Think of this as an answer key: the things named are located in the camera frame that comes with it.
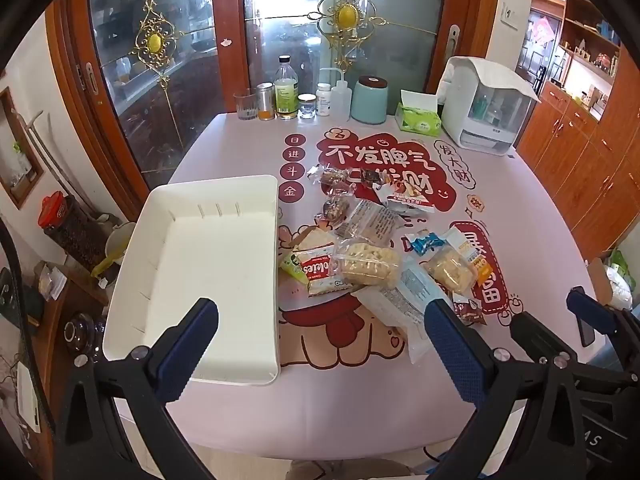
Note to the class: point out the walnut date candy clear wrapper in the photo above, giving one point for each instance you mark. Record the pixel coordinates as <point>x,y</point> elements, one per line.
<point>334,208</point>
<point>332,177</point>

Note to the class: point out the white power strip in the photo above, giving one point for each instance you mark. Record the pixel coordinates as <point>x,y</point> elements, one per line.
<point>29,400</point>

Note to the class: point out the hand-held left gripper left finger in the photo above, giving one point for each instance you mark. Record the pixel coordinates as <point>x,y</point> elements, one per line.
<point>185,355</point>

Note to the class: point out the wooden display shelf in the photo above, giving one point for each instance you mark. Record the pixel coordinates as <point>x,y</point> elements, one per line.
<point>580,25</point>

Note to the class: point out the white pitcher yellow inside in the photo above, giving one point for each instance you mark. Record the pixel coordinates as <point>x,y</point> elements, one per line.
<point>120,247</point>

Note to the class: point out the green tissue box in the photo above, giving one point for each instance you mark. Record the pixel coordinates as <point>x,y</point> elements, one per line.
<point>417,120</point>

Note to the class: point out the cardboard box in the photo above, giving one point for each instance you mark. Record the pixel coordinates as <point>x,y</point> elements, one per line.
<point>597,275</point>

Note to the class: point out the white wall switch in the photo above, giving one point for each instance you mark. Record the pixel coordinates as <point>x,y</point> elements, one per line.
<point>509,15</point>

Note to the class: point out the clear glass tumbler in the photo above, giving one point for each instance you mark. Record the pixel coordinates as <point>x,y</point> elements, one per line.
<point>245,105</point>

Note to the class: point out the metal lid spice jar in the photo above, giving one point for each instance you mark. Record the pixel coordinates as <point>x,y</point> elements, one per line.
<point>265,102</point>

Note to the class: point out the small clear glass jar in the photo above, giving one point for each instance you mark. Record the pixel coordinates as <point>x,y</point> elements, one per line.
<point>307,107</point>

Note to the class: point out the white plastic storage bin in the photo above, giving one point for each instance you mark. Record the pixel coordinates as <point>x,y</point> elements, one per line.
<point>210,260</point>

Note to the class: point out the dark glass pot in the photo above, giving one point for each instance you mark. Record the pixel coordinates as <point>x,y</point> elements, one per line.
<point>82,335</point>

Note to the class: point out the large light blue packet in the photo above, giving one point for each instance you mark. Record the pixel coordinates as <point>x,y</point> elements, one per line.
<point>400,300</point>

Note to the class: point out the red white snack packet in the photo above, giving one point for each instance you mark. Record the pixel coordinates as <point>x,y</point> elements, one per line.
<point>407,197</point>

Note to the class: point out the glass bottle green label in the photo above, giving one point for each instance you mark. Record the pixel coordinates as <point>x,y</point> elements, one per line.
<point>286,95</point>

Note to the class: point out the white pill bottle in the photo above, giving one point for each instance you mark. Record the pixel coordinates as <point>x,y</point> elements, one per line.
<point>324,102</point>

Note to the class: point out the teal canister brown lid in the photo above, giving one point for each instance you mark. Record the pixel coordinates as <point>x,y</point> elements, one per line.
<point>370,102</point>

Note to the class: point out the small green snack packet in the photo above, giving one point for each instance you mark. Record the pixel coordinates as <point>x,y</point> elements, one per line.
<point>291,266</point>

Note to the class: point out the white desktop storage organizer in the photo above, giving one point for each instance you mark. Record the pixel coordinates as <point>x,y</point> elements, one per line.
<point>465,100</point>

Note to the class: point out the brown chocolate snack packet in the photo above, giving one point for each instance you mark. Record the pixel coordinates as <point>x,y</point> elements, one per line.
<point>467,310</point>

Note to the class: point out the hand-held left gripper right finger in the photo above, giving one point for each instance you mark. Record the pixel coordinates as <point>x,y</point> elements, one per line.
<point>455,350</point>

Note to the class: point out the white squeeze wash bottle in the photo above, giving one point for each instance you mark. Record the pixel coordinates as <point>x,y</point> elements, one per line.
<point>340,102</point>

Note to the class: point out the wooden floor cabinet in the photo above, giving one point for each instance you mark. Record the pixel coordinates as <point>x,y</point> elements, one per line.
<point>575,150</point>

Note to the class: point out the pink printed tablecloth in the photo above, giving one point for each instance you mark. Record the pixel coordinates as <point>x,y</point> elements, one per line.
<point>350,400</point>

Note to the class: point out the yellow snack packet orange label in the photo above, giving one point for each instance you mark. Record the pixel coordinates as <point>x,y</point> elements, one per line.
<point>450,270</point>

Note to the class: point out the gold door ornament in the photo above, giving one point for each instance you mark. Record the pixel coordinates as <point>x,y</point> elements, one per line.
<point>154,42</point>
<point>346,15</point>

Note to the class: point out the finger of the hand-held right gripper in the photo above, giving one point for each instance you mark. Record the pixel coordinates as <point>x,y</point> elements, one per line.
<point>540,335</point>
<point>582,315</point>

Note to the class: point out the wooden wall niche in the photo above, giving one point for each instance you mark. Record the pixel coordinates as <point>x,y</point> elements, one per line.
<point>20,170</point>

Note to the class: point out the clear cracker packet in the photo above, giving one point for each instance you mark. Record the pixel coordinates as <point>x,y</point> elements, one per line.
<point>372,222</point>

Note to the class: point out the wooden side table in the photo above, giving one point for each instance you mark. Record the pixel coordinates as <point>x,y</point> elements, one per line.
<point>75,285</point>

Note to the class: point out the clear bag of puffed cubes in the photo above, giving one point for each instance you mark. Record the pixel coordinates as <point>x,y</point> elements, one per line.
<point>367,262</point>

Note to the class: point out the red white cookie packet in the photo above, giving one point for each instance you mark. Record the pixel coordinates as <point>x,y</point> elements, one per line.
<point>317,267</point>

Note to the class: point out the wood framed glass sliding door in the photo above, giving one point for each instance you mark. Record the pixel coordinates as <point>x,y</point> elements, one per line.
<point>290,35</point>
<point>125,125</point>

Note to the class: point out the red lid jar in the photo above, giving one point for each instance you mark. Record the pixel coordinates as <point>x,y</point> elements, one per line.
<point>70,230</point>

